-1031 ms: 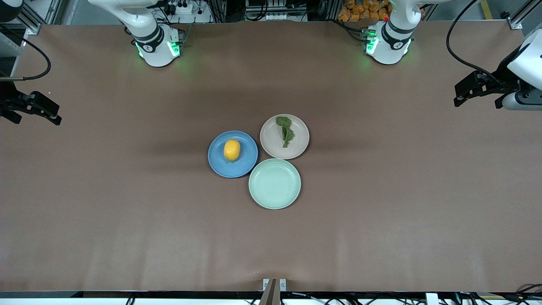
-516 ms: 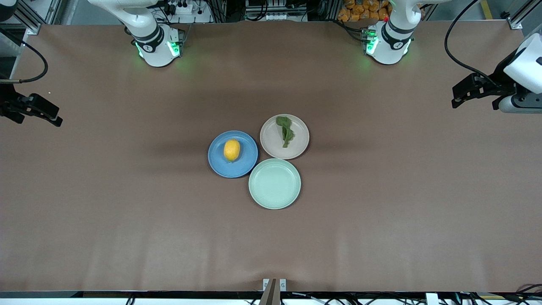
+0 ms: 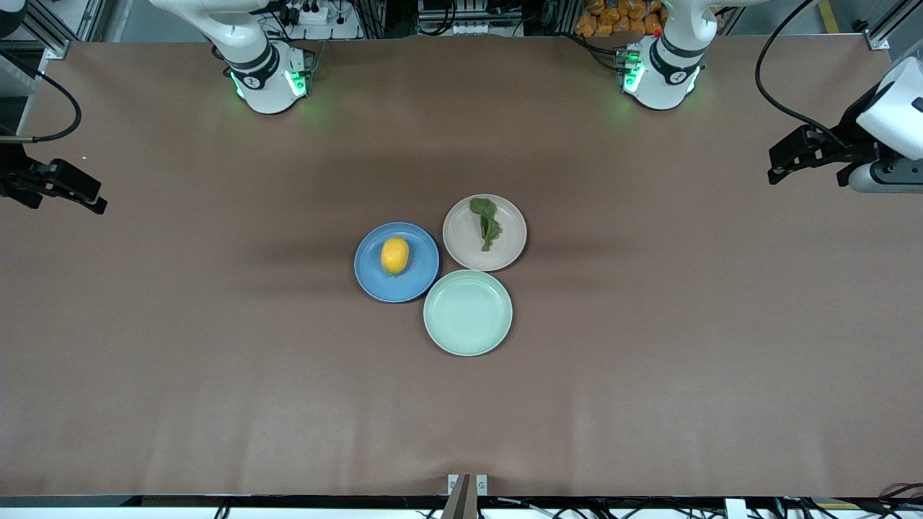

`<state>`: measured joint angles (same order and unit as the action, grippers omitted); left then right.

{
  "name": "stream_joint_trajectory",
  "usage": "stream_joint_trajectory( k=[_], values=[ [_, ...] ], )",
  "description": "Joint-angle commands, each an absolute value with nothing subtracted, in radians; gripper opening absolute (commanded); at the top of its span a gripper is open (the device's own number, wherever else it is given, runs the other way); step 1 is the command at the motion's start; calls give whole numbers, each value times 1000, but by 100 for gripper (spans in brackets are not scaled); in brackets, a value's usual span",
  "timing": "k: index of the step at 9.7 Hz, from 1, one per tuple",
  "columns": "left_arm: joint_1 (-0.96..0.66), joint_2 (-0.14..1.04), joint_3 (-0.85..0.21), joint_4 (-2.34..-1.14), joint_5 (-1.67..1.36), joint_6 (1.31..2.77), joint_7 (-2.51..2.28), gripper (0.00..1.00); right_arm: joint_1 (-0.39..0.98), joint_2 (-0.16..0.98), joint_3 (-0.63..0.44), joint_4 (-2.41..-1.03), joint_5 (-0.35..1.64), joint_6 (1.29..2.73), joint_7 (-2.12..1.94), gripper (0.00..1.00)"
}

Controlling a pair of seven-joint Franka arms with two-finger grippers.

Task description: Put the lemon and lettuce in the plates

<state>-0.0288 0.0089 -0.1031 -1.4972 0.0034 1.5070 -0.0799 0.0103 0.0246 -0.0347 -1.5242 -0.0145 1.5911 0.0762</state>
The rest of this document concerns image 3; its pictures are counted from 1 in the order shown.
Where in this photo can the brown paper table cover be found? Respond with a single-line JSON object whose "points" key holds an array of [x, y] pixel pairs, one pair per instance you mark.
{"points": [[144, 396]]}

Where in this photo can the yellow lemon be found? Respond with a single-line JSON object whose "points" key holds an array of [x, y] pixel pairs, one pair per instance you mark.
{"points": [[394, 256]]}

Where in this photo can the aluminium frame post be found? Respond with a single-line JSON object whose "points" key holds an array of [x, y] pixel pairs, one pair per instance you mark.
{"points": [[54, 40], [876, 36]]}

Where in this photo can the beige plate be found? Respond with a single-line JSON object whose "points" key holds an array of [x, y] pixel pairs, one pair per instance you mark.
{"points": [[461, 238]]}

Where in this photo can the white equipment rack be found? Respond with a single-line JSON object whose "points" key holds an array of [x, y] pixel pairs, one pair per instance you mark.
{"points": [[469, 18]]}

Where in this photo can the pile of orange items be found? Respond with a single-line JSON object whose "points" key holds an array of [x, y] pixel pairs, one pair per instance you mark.
{"points": [[613, 18]]}

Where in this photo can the pale green plate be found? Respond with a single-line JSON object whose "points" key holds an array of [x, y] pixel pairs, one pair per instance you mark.
{"points": [[467, 313]]}

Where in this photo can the green lettuce leaf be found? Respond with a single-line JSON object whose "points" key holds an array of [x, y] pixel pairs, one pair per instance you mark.
{"points": [[487, 223]]}

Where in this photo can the white power strip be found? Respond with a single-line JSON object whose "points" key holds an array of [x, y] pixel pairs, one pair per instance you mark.
{"points": [[310, 13]]}

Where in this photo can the blue plate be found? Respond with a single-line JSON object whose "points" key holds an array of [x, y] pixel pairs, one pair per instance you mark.
{"points": [[422, 277]]}

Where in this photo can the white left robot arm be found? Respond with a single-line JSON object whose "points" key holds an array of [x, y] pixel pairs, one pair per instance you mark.
{"points": [[667, 72]]}

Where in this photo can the metal table edge bracket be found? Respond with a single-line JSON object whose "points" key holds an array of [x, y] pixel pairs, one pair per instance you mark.
{"points": [[467, 497]]}

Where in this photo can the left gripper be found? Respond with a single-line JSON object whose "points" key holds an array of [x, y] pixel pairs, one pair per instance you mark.
{"points": [[849, 145]]}

